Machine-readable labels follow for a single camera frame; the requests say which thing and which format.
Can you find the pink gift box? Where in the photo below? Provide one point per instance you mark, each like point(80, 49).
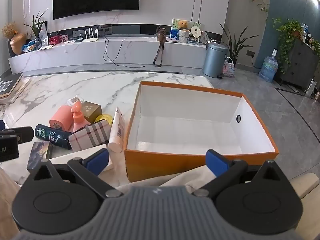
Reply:
point(63, 38)

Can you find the woven pink handbag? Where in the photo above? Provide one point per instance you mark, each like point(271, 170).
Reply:
point(228, 68)

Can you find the beige book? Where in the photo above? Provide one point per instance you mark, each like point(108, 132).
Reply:
point(18, 92)

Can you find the pink paper roll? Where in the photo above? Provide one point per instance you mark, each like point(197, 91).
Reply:
point(60, 118)

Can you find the yellow tape roll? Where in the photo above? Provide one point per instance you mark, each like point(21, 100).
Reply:
point(105, 118)

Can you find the blue snack packets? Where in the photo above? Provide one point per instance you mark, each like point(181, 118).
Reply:
point(29, 47)

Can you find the plaid zip case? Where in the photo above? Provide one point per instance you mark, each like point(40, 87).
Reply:
point(91, 135)

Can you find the trailing pothos plant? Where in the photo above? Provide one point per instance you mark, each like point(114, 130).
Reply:
point(287, 37)

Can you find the dark grey cabinet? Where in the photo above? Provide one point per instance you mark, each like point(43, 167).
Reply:
point(300, 65)

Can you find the long-leaf potted plant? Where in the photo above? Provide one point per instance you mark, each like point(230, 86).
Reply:
point(236, 43)

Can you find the red gift box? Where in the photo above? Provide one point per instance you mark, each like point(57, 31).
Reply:
point(53, 40)

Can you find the blue water jug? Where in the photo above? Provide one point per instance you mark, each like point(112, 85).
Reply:
point(268, 67)

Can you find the beige cloth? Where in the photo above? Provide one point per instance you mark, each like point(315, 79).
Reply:
point(160, 182)

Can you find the white router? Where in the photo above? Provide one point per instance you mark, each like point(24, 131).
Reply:
point(90, 38)

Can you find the brown cardboard box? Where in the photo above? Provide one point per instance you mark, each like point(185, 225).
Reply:
point(92, 110)

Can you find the teddy bear in white pot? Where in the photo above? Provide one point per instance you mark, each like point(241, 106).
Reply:
point(184, 31)

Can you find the green plant in glass vase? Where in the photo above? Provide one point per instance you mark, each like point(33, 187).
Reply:
point(37, 27)

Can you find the dark printed box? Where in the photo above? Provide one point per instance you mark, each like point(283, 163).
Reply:
point(38, 155)

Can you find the white box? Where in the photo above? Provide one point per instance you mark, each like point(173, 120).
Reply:
point(75, 156)

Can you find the clear plastic cube box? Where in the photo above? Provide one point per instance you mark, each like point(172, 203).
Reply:
point(73, 100)

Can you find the black hardcover book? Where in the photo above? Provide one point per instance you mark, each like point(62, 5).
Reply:
point(8, 83)

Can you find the gold vase with dried flowers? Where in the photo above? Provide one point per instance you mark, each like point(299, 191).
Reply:
point(18, 43)

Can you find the white marble media console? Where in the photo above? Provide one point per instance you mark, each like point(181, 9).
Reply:
point(75, 55)

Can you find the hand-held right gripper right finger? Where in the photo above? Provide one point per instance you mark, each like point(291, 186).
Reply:
point(216, 161)

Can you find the dark shampoo bottle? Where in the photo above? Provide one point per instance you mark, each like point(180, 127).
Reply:
point(51, 135)

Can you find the white lotion tube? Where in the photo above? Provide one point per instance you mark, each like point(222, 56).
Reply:
point(117, 130)

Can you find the orange cardboard box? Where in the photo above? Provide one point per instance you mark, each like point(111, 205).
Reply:
point(190, 130)

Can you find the pink pump bottle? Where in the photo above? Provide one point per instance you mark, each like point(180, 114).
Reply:
point(79, 121)

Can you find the wall socket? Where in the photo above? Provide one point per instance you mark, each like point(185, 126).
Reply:
point(250, 53)

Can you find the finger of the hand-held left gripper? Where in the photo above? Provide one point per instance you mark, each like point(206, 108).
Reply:
point(25, 134)

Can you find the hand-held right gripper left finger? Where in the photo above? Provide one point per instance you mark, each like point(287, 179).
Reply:
point(98, 158)

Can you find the green and white painting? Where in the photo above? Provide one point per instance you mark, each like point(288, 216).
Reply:
point(175, 28)

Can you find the white round hand fan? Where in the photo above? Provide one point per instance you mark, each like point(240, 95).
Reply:
point(195, 31)

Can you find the grey pedal trash can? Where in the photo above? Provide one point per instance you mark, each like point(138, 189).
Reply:
point(214, 60)

